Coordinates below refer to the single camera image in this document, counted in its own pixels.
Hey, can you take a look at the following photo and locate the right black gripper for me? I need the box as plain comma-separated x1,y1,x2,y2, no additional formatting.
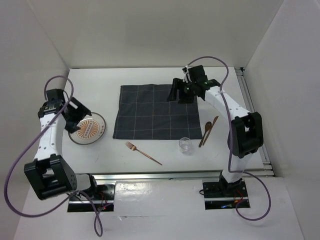
167,77,197,104

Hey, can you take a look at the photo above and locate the orange patterned round plate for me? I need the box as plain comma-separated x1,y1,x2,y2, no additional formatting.
68,112,107,145

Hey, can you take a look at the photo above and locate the dark checked cloth napkin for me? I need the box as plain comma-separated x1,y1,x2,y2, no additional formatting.
112,84,202,140

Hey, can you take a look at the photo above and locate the copper spoon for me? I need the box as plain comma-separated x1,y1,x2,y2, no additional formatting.
198,121,212,148

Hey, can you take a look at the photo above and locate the clear plastic cup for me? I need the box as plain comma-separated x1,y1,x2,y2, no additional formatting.
178,137,193,154

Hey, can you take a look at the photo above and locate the copper fork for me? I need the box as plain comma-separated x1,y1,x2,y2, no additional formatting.
125,141,163,166

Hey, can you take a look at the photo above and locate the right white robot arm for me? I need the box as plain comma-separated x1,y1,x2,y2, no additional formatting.
167,65,264,196

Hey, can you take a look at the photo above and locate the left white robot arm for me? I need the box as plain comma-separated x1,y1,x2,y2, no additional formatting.
24,89,92,200

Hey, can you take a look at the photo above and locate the copper knife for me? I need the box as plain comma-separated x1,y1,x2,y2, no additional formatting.
202,116,219,146

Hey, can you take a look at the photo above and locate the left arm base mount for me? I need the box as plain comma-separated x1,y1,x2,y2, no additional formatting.
67,182,116,213

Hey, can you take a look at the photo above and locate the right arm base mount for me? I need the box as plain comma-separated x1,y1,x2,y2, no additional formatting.
199,180,251,210

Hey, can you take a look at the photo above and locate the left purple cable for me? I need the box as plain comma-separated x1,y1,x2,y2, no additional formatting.
4,75,104,237

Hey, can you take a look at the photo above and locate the aluminium rail frame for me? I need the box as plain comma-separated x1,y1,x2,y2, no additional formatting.
39,66,276,182

